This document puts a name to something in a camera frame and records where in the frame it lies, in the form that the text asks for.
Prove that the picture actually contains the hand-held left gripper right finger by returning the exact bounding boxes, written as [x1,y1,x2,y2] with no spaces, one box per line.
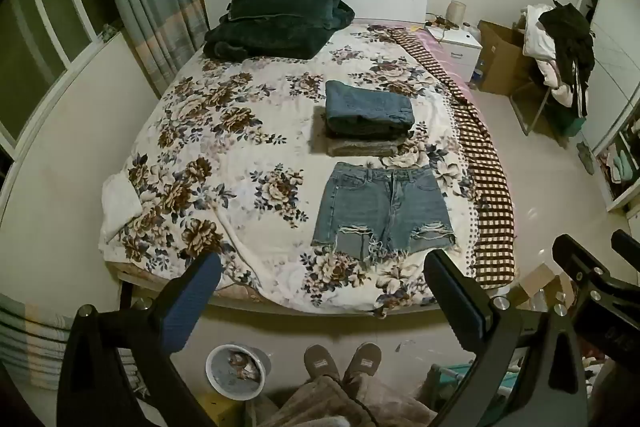
[422,249,588,427]

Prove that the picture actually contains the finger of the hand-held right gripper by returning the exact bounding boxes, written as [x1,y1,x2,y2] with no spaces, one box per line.
[551,234,627,304]
[611,229,640,269]

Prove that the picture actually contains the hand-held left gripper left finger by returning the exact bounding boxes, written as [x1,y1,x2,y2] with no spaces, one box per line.
[57,251,223,427]

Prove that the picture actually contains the ripped denim shorts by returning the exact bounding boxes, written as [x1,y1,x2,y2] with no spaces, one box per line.
[311,162,458,271]

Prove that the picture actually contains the folded grey-brown pants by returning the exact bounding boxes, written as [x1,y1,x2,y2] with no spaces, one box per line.
[310,107,416,158]

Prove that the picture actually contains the small cardboard box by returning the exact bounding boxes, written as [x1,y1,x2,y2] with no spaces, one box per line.
[520,263,576,314]

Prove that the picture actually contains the teal plastic stool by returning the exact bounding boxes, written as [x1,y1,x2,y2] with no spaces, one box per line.
[427,361,521,408]

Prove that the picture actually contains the round trash bin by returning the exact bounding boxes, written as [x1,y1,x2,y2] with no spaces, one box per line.
[206,343,272,403]

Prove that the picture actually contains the grey floor slippers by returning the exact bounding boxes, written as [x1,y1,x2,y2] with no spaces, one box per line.
[576,142,597,176]

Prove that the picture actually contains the brown slipper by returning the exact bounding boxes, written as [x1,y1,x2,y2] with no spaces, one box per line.
[304,344,342,383]
[342,342,383,383]

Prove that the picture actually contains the white folded cloth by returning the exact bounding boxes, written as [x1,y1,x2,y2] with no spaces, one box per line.
[100,172,144,244]

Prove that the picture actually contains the brown checkered blanket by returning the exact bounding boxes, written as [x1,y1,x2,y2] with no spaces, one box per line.
[390,29,516,288]

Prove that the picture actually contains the bed with floral cover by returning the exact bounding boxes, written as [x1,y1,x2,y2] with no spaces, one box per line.
[97,22,483,315]

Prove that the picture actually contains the person's legs and slippers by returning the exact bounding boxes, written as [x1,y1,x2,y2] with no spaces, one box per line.
[257,374,438,427]

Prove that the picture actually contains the striped folded bedding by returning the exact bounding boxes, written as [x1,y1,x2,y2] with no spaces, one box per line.
[0,294,137,393]

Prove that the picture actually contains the white open wardrobe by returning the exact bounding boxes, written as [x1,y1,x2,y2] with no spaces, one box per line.
[577,0,640,212]

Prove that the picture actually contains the black garment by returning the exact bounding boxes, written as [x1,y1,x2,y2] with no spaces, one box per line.
[539,0,596,118]

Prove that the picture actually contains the folded blue jeans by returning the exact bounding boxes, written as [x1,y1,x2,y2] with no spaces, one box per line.
[325,80,416,138]

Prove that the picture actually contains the large cardboard box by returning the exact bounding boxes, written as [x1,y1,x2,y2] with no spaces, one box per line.
[477,20,537,96]

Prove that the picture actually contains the pile of white clothes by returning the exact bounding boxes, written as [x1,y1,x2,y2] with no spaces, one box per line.
[522,4,576,108]

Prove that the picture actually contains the pink bed sheet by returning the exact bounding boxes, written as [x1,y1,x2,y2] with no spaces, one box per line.
[400,22,476,104]

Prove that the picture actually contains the white nightstand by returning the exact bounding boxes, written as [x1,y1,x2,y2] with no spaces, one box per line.
[437,27,483,82]

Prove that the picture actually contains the dark green plush blanket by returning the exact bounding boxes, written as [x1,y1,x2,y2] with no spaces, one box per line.
[202,0,356,60]

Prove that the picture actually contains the white framed window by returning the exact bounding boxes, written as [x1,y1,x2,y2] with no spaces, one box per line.
[0,0,123,180]

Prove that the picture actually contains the metal frame chair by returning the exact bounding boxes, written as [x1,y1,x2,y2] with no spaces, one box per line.
[510,72,587,138]

